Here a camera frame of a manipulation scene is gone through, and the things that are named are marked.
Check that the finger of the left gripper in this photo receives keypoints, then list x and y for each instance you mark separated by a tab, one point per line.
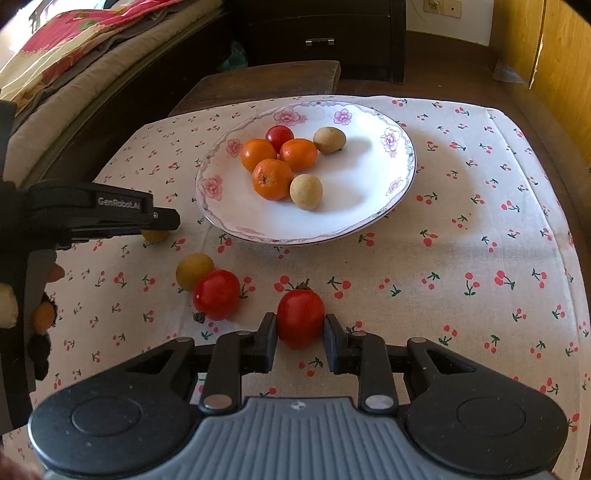
162	219

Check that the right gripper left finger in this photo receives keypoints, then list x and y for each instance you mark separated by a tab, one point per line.
235	355

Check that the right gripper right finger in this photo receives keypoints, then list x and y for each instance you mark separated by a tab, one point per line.
366	356

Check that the dark brown longan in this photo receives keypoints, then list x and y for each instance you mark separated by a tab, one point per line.
154	236

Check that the tan longan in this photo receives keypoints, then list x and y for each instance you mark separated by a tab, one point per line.
191	269
306	191

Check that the oval red tomato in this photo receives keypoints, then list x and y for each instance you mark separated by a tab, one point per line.
300	317

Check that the orange tangerine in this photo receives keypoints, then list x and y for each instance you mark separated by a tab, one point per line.
254	151
271	179
299	154

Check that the round red tomato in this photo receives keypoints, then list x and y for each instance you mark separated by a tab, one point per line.
278	135

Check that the beige mattress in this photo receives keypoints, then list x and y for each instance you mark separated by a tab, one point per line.
52	109

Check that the cherry print tablecloth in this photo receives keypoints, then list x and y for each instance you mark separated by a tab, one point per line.
479	257

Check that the floral quilt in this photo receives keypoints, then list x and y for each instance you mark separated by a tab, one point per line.
62	42

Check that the dark wooden stool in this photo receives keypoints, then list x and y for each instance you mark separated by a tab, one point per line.
280	80

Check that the dark wooden nightstand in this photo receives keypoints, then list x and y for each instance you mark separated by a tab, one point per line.
367	37

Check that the yellow wooden wardrobe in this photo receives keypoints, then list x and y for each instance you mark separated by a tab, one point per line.
547	43

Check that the wall power socket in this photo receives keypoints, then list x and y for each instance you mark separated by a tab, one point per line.
449	8

